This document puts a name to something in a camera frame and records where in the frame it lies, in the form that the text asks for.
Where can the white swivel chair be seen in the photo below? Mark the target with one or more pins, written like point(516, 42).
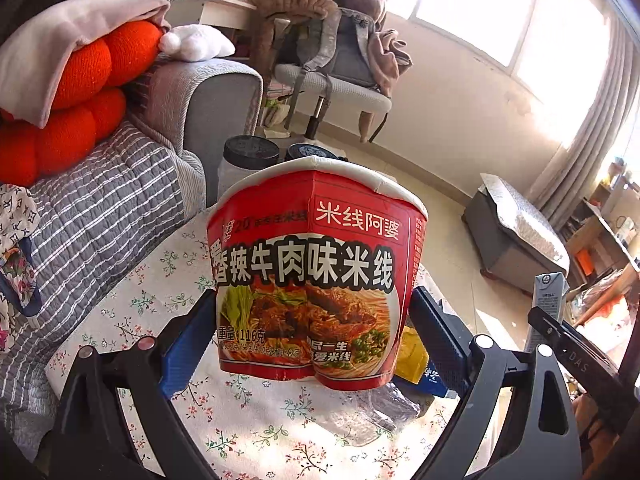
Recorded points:
point(345, 95)

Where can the grey backpack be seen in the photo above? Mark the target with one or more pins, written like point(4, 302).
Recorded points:
point(340, 50)

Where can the grey milk carton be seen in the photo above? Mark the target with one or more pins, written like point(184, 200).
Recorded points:
point(547, 292)

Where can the yellow snack packet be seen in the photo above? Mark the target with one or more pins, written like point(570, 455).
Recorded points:
point(412, 355)

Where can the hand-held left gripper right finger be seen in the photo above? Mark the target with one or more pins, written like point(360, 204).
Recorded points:
point(440, 342)

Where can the white plush toy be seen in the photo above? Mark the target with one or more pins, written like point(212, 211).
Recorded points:
point(197, 42)

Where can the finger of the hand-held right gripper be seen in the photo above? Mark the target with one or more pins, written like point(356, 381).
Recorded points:
point(547, 322)

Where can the floral tablecloth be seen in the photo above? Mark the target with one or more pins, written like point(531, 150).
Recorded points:
point(165, 280)

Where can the plastic jar with green packets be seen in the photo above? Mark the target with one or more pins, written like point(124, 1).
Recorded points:
point(312, 151)

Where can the blue snack packet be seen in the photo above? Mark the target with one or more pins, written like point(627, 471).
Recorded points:
point(435, 382)

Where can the plastic jar with brown nuts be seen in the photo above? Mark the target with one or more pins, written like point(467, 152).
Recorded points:
point(250, 152)

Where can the red instant noodle cup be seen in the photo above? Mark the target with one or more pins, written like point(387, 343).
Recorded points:
point(310, 280)

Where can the grey sofa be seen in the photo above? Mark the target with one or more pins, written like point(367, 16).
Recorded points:
point(210, 105)

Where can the crushed clear plastic bottle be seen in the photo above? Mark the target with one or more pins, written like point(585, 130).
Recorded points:
point(385, 407)

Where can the pale pink cloth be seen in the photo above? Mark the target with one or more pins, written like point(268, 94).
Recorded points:
point(55, 40)

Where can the floral tote bag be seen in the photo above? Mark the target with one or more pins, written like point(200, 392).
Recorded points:
point(17, 290)

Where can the beige curtain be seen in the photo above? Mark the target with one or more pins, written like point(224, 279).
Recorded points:
point(585, 125)

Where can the cluttered wooden shelf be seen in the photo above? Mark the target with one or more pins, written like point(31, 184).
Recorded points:
point(605, 240)

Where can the window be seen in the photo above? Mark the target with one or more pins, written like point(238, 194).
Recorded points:
point(480, 5)

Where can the white monogram print cloth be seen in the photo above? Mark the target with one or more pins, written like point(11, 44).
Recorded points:
point(17, 220)

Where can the grey striped quilt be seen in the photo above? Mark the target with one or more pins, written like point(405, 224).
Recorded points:
point(105, 210)

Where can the orange knot cushion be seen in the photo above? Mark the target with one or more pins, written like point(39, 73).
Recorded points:
point(80, 115)

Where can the white desk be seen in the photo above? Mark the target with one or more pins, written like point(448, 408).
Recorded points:
point(225, 12)

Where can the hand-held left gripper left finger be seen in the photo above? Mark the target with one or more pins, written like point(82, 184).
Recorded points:
point(185, 355)

